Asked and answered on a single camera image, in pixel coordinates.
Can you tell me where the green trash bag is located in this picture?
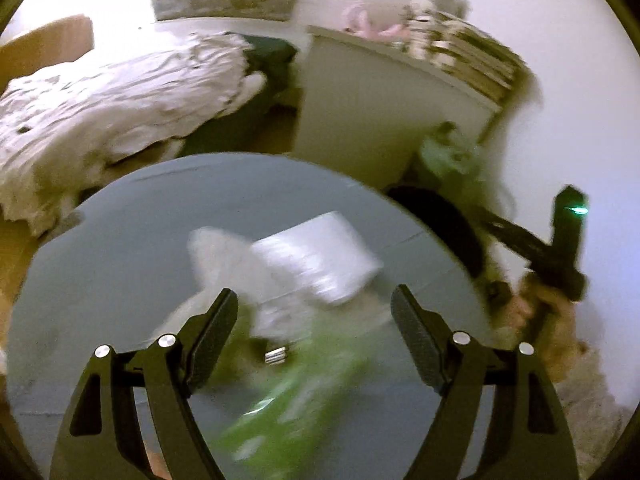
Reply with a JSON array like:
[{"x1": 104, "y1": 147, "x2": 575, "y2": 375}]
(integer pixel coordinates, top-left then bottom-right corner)
[{"x1": 416, "y1": 122, "x2": 484, "y2": 204}]

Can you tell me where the right hand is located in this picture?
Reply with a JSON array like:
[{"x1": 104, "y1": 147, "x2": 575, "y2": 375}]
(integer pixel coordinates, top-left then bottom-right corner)
[{"x1": 494, "y1": 272, "x2": 588, "y2": 382}]

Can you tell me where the green striped wrapper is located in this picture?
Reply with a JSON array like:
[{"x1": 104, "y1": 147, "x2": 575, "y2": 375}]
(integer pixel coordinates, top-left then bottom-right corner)
[{"x1": 203, "y1": 298, "x2": 390, "y2": 479}]

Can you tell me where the stack of foam mats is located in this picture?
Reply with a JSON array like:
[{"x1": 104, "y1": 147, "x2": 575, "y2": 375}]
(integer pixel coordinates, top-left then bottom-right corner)
[{"x1": 406, "y1": 12, "x2": 527, "y2": 106}]

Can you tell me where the white crumpled plastic bag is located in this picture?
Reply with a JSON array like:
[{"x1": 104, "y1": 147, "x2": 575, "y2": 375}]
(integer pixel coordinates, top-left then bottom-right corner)
[{"x1": 152, "y1": 226, "x2": 390, "y2": 340}]

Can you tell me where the white tissue pack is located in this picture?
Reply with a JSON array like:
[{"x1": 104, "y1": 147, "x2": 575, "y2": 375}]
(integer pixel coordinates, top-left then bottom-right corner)
[{"x1": 252, "y1": 211, "x2": 383, "y2": 307}]

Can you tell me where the white cabinet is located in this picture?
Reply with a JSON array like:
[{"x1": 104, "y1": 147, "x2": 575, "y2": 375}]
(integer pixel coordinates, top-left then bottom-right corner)
[{"x1": 292, "y1": 26, "x2": 501, "y2": 190}]

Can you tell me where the grey plush toy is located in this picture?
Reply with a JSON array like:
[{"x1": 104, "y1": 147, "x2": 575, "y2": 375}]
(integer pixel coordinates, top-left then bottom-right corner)
[{"x1": 405, "y1": 0, "x2": 470, "y2": 21}]

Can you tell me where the pink plush toy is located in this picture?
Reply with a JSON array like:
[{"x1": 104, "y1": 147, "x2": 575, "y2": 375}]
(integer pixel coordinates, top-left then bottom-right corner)
[{"x1": 342, "y1": 1, "x2": 409, "y2": 44}]

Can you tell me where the dark green bed sheet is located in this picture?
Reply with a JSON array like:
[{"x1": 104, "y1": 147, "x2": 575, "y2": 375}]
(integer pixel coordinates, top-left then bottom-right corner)
[{"x1": 177, "y1": 34, "x2": 298, "y2": 157}]

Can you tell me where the white rumpled duvet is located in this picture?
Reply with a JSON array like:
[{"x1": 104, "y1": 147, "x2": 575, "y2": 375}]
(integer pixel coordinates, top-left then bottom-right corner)
[{"x1": 1, "y1": 32, "x2": 248, "y2": 236}]

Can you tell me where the wooden bed headboard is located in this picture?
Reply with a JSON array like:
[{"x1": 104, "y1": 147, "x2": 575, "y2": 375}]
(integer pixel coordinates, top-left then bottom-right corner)
[{"x1": 0, "y1": 15, "x2": 94, "y2": 92}]

